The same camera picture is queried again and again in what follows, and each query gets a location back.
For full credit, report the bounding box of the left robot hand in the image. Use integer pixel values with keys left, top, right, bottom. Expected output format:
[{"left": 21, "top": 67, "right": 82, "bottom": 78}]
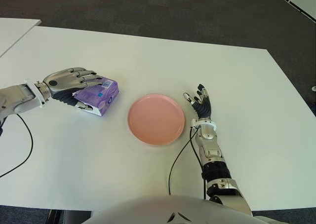
[{"left": 42, "top": 67, "right": 106, "bottom": 112}]

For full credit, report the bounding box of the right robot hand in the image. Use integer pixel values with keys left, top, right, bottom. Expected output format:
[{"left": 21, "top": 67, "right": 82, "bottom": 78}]
[{"left": 182, "top": 83, "right": 212, "bottom": 121}]

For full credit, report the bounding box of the purple tissue paper pack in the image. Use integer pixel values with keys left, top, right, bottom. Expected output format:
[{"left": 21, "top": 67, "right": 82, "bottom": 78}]
[{"left": 73, "top": 78, "right": 120, "bottom": 117}]

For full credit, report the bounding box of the pink round plate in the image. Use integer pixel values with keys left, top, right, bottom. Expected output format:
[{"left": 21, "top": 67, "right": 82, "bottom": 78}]
[{"left": 127, "top": 93, "right": 185, "bottom": 146}]

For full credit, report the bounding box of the white side table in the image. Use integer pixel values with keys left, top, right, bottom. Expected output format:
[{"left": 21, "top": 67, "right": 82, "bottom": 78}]
[{"left": 0, "top": 17, "right": 42, "bottom": 58}]

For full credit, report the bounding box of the silver robot torso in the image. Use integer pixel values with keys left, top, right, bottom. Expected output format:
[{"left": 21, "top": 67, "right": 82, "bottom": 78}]
[{"left": 86, "top": 195, "right": 275, "bottom": 224}]

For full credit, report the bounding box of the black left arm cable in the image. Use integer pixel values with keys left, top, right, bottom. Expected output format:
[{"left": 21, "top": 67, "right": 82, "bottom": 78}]
[{"left": 0, "top": 114, "right": 34, "bottom": 178}]

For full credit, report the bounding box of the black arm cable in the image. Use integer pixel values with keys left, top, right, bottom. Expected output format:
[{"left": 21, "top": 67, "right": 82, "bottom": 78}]
[
  {"left": 168, "top": 127, "right": 207, "bottom": 200},
  {"left": 0, "top": 114, "right": 34, "bottom": 178}
]

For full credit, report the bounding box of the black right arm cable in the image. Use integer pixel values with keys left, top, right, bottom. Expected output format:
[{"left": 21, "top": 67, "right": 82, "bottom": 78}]
[{"left": 168, "top": 127, "right": 207, "bottom": 200}]

